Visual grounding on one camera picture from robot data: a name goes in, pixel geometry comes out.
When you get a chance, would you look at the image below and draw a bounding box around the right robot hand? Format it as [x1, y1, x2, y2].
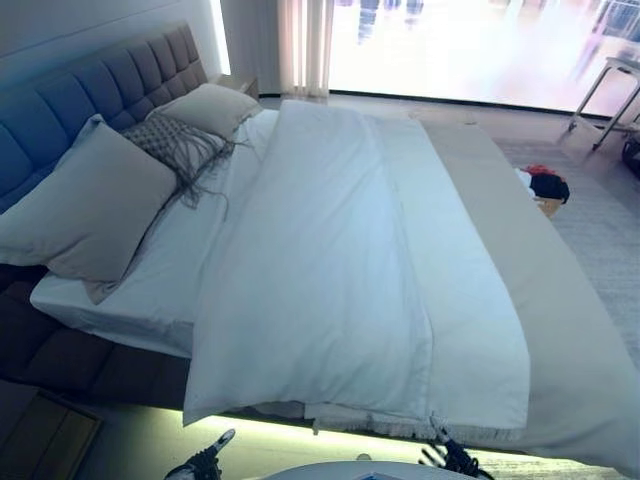
[419, 417, 481, 474]

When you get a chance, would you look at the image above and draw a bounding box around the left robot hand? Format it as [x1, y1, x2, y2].
[177, 428, 236, 480]

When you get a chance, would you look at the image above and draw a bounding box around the white duvet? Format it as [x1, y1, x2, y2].
[182, 98, 532, 432]

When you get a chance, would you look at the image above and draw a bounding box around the silver robot torso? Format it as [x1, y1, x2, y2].
[272, 458, 451, 480]

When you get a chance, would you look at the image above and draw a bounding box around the wooden nightstand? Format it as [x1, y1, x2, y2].
[209, 72, 261, 102]
[0, 388, 105, 480]

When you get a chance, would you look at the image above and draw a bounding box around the white fitted mattress sheet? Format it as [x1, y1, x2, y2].
[28, 106, 282, 360]

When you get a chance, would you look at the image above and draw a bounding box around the light grey rug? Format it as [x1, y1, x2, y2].
[491, 133, 640, 327]

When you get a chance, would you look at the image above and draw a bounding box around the wooden laundry basket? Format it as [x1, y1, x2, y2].
[536, 194, 562, 220]

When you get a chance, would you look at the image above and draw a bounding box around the black garment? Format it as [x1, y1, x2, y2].
[529, 172, 572, 205]

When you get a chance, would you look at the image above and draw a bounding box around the beige pillow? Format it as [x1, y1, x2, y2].
[0, 118, 180, 285]
[146, 81, 262, 142]

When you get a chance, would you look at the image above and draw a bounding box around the grey knitted tasselled cushion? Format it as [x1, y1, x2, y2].
[118, 111, 252, 222]

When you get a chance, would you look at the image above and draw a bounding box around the pale pillow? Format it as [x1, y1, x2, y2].
[58, 112, 122, 307]

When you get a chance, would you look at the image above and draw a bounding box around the white metal rack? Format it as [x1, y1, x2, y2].
[566, 53, 640, 152]

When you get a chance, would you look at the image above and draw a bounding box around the tufted upholstered headboard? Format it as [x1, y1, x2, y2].
[0, 19, 210, 215]

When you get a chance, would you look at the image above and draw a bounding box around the large bright window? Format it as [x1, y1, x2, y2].
[328, 0, 640, 117]

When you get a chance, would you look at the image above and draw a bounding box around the sheer beige curtain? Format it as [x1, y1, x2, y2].
[271, 0, 335, 100]

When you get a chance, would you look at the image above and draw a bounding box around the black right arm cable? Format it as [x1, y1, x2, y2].
[468, 457, 497, 480]

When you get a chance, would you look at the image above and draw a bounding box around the brown upholstered bed frame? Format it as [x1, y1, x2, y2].
[0, 263, 202, 417]

